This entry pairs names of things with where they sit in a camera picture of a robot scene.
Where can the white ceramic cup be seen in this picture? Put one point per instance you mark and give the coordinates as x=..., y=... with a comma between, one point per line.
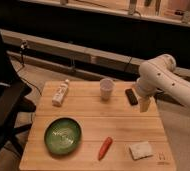
x=106, y=88

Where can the white plastic bottle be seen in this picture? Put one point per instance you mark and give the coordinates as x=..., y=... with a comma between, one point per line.
x=61, y=92

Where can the green ceramic bowl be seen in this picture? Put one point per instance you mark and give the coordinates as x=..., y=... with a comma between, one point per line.
x=62, y=136

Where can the black office chair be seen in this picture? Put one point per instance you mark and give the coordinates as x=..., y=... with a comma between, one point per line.
x=13, y=99

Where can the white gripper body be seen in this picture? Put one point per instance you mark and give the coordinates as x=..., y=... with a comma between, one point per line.
x=144, y=104

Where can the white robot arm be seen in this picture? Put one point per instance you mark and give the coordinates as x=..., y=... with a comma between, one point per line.
x=158, y=73

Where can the beige sponge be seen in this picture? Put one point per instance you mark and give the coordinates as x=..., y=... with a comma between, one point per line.
x=141, y=150

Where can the orange carrot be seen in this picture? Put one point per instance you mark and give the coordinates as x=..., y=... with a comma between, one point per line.
x=104, y=148

